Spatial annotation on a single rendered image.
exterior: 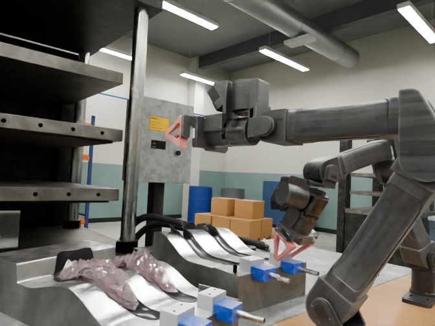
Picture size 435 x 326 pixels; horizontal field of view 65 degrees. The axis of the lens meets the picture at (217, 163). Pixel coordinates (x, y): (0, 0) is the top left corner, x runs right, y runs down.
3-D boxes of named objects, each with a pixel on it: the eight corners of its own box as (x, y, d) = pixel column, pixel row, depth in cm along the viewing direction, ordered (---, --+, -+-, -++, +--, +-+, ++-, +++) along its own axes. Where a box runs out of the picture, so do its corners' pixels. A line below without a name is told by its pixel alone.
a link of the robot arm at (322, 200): (299, 217, 81) (312, 193, 79) (289, 204, 86) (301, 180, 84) (322, 222, 84) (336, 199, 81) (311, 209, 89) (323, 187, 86)
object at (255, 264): (296, 291, 76) (296, 266, 76) (281, 295, 73) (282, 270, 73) (252, 277, 86) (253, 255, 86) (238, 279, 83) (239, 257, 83)
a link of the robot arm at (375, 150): (320, 162, 79) (410, 131, 91) (297, 163, 87) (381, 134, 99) (332, 213, 80) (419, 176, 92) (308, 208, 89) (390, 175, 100)
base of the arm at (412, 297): (401, 271, 93) (431, 277, 88) (417, 260, 108) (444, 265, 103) (401, 301, 93) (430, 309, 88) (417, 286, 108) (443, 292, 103)
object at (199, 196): (215, 223, 832) (217, 187, 836) (197, 224, 792) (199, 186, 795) (200, 220, 875) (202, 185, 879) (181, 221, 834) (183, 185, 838)
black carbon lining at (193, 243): (274, 267, 94) (276, 232, 95) (232, 275, 84) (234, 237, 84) (197, 244, 121) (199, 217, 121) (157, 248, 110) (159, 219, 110)
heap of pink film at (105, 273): (185, 289, 75) (187, 253, 76) (123, 314, 60) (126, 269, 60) (105, 268, 89) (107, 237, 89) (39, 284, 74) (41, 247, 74)
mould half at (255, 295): (305, 295, 93) (307, 245, 94) (236, 316, 76) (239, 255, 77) (194, 257, 131) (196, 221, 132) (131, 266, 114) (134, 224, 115)
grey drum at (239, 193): (243, 224, 836) (245, 188, 840) (243, 228, 777) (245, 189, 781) (219, 223, 843) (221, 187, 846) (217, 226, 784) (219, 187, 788)
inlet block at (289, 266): (323, 283, 83) (324, 260, 84) (311, 286, 80) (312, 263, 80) (280, 270, 93) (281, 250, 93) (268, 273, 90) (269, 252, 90)
